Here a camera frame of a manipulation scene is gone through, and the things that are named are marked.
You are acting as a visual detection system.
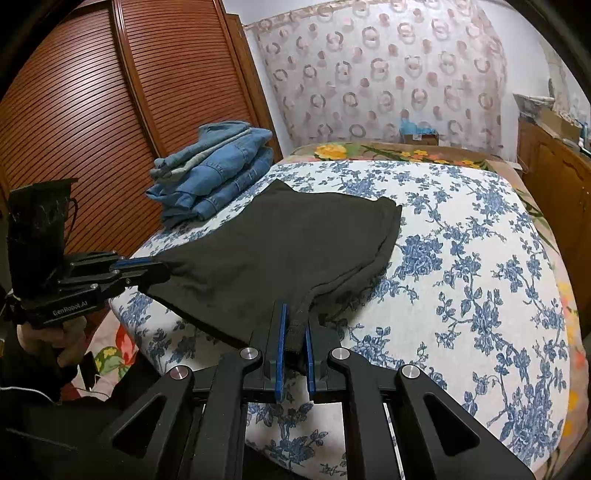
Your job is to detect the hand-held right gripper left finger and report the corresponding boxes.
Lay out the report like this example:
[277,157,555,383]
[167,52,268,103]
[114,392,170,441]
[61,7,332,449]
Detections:
[95,302,291,480]

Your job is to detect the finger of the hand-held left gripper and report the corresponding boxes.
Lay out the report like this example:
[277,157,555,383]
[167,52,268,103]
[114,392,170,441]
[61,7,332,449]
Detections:
[67,250,160,271]
[58,265,171,297]

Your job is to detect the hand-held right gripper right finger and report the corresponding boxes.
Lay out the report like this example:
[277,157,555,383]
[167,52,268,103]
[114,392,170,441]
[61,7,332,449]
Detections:
[302,320,536,480]

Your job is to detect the black pants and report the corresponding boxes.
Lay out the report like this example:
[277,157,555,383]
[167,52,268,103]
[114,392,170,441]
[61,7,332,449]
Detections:
[139,179,403,366]

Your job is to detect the person's left forearm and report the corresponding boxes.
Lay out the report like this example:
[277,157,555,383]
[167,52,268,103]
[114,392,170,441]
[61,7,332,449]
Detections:
[0,339,78,406]

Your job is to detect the person's left hand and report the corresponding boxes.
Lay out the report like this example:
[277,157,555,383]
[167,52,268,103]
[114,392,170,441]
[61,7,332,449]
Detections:
[18,318,87,371]

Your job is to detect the folded blue denim jeans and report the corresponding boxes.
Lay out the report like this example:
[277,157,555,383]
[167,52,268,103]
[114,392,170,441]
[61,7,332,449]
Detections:
[147,129,276,228]

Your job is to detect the brown slatted wooden wardrobe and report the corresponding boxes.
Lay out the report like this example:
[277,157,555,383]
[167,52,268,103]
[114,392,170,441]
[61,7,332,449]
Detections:
[0,0,283,298]

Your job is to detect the folded faded blue jeans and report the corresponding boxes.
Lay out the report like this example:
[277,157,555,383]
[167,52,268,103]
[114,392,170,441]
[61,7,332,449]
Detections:
[150,121,254,184]

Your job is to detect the small cardboard box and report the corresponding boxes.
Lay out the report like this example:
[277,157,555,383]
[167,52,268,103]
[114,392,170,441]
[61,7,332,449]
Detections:
[401,131,439,147]

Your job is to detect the circle print curtain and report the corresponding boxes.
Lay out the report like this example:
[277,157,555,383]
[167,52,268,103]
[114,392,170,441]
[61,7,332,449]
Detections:
[242,0,509,148]

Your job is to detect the wooden cabinet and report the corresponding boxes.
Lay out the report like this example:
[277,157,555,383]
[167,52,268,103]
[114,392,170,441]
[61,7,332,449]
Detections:
[515,117,591,282]

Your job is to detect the white basket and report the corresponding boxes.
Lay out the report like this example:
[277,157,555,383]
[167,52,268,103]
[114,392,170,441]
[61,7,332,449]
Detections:
[512,92,555,116]

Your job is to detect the flat cardboard box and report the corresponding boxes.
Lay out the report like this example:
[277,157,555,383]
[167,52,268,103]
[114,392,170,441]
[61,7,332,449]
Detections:
[538,108,583,143]

